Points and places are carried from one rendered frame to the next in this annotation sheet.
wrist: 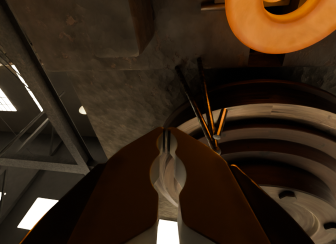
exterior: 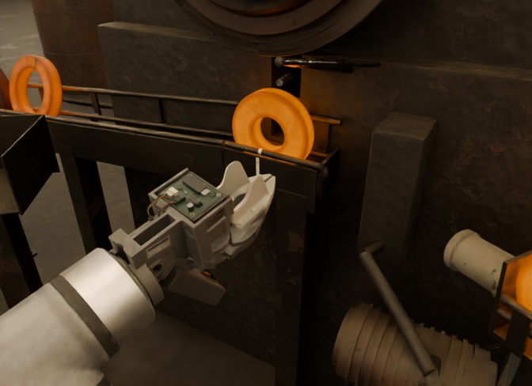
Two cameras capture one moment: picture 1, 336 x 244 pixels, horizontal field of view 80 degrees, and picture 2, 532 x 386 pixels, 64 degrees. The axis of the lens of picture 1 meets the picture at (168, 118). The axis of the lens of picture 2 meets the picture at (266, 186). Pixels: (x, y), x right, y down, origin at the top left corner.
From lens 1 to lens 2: 0.55 m
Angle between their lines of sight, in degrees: 82
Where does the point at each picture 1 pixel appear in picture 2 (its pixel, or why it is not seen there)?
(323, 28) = (245, 107)
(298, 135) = (227, 21)
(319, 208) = not seen: outside the picture
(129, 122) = not seen: outside the picture
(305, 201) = not seen: outside the picture
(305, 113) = (231, 39)
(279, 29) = (270, 113)
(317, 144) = (209, 6)
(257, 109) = (270, 48)
